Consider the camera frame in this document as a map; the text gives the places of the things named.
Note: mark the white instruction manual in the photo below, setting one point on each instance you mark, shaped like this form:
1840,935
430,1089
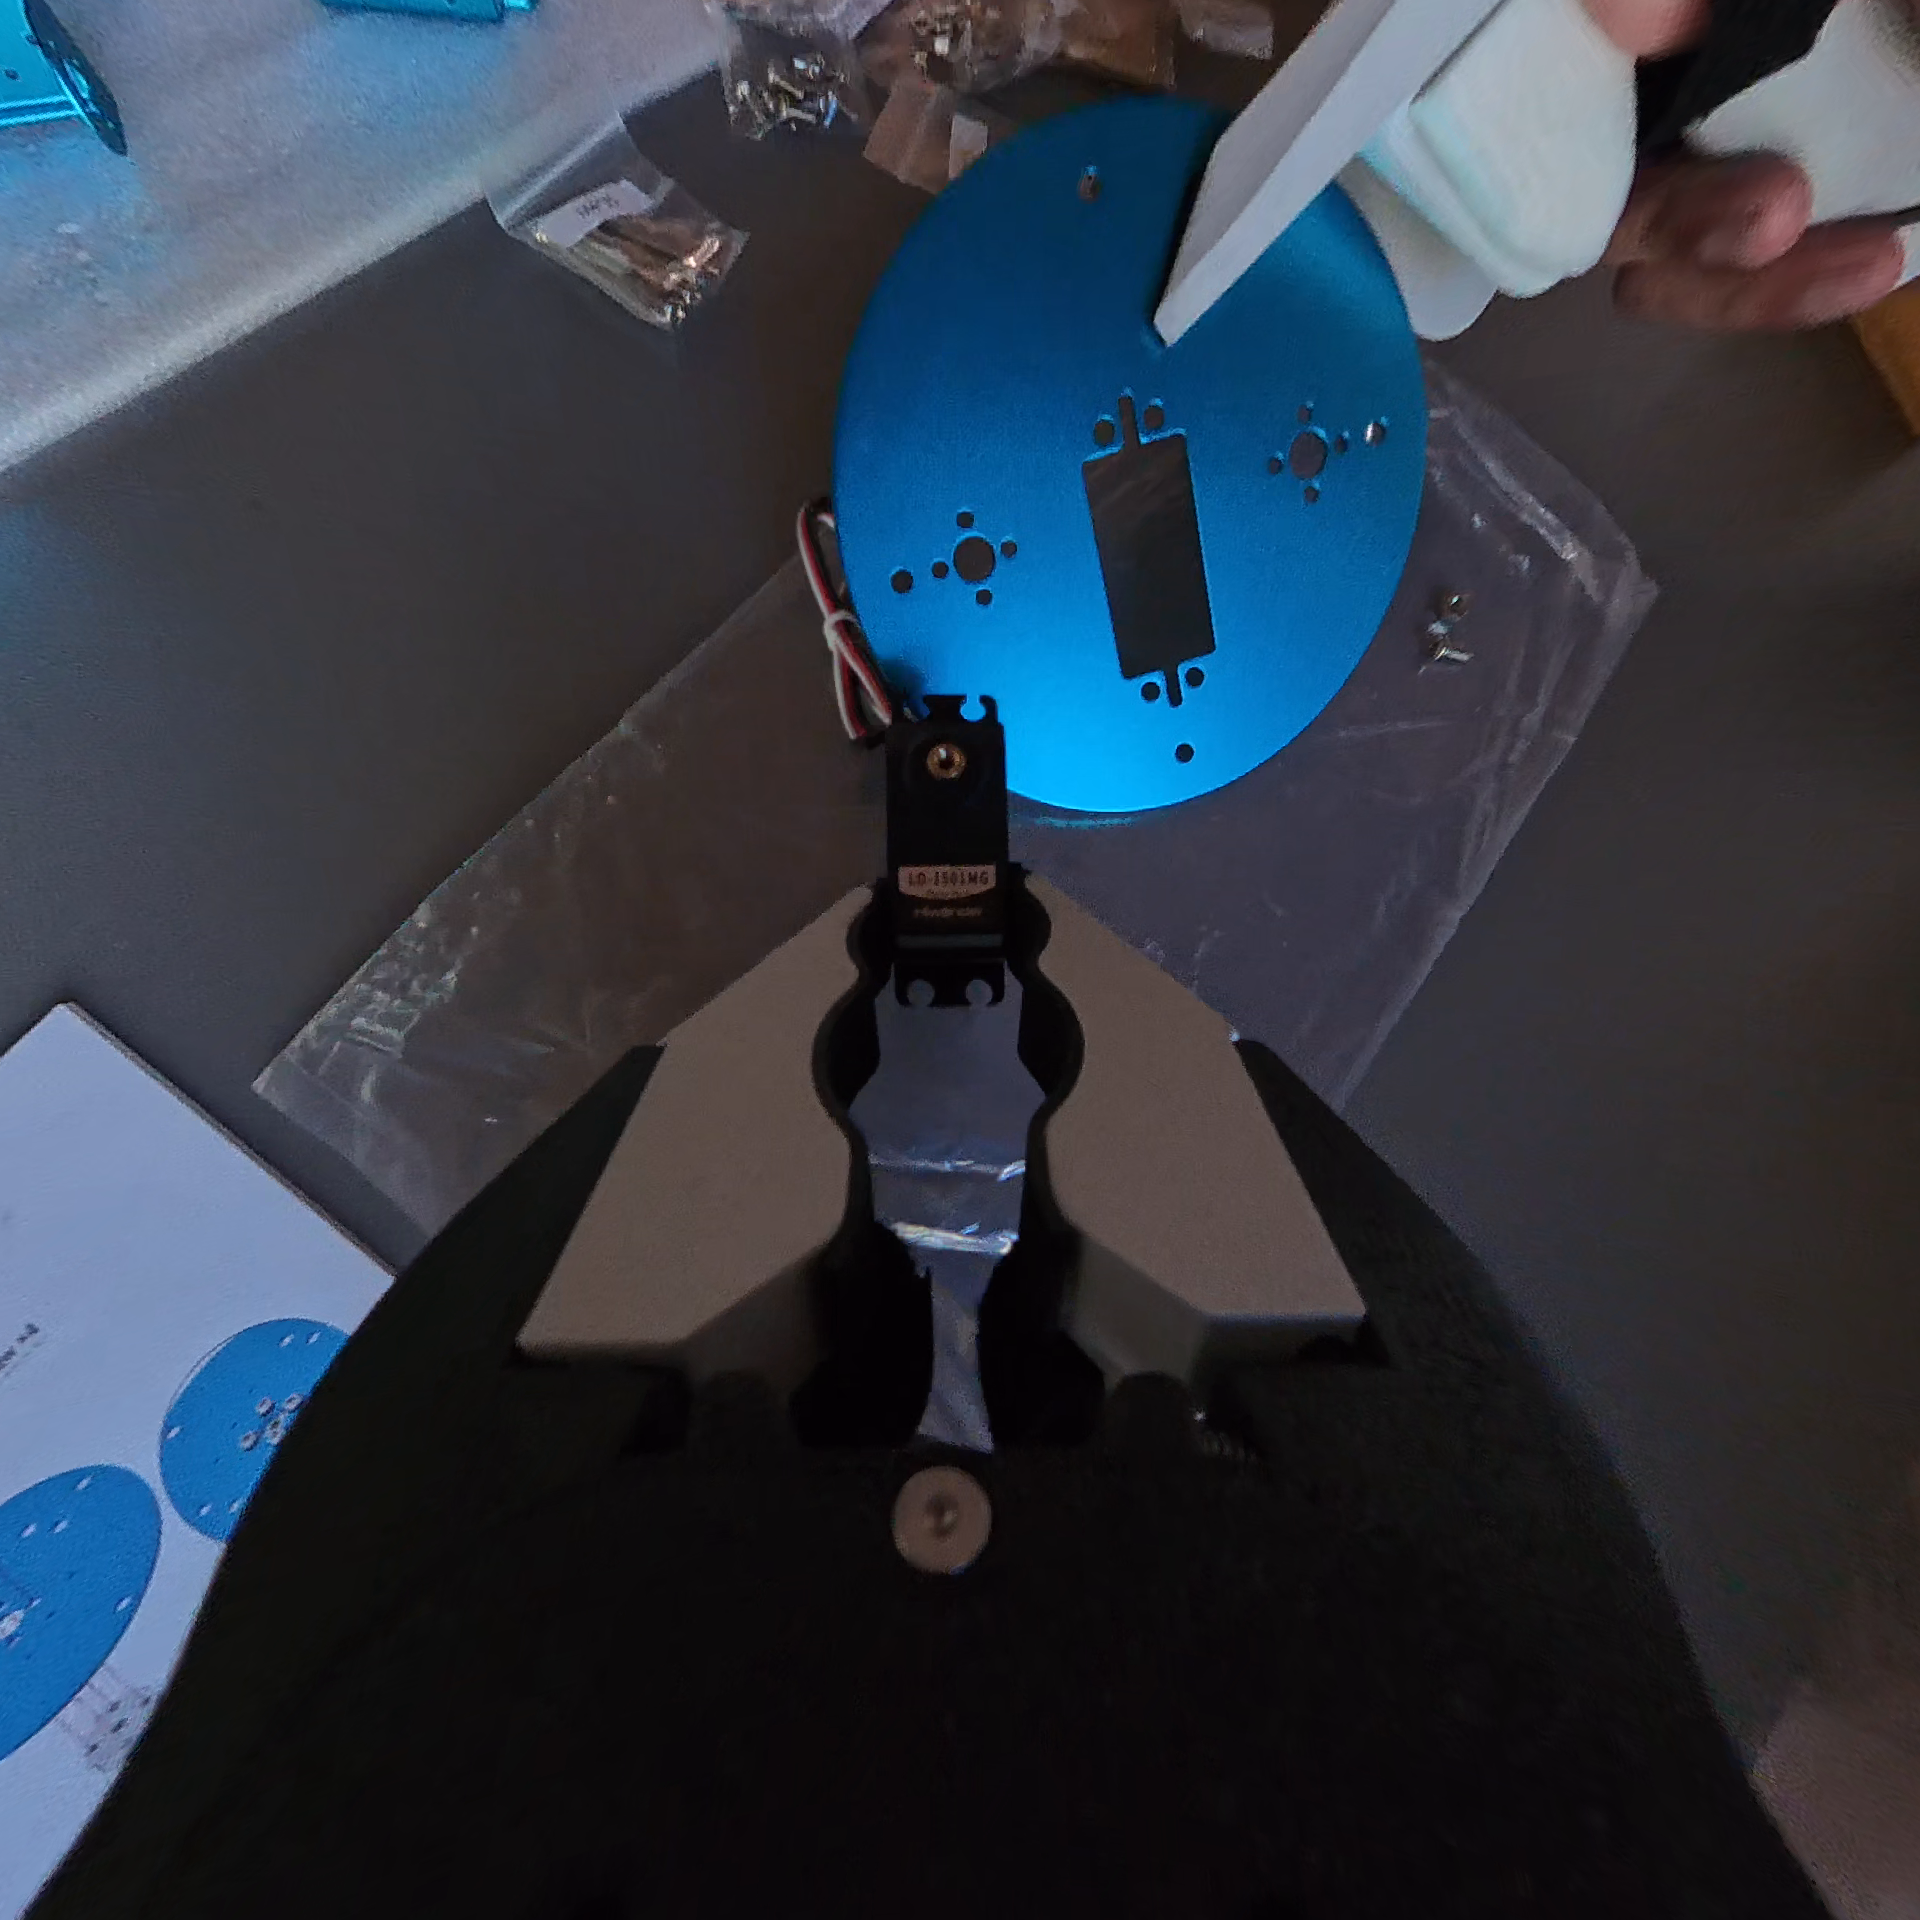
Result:
136,1201

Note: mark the person's white shirt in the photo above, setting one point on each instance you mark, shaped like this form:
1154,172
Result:
1851,1829

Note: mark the grey desk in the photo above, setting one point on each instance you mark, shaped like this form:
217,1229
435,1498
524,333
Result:
299,674

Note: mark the large clear plastic bag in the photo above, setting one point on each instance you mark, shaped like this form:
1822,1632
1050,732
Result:
598,931

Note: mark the blue round metal plate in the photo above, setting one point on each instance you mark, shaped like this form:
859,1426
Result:
1019,375

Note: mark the person's right hand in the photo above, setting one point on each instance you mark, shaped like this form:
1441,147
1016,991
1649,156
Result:
1755,253

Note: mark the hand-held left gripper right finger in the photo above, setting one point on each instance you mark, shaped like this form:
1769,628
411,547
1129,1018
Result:
1185,1185

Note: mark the row of blue long brackets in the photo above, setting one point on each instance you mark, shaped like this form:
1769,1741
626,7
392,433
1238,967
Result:
44,75

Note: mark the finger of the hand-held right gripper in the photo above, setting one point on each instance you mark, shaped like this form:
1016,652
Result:
1290,149

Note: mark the bag of long screws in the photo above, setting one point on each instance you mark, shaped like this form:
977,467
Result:
645,248

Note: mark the pile of small screw bags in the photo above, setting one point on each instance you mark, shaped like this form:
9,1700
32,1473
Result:
974,90

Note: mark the black servo motor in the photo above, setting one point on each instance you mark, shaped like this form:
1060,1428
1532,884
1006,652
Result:
944,810

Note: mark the white foam sheet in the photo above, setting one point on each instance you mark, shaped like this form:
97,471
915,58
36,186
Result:
299,180

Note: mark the scatter of small screws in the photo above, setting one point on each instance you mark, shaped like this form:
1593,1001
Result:
1448,628

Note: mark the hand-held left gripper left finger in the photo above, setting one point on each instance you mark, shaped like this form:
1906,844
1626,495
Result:
704,1185

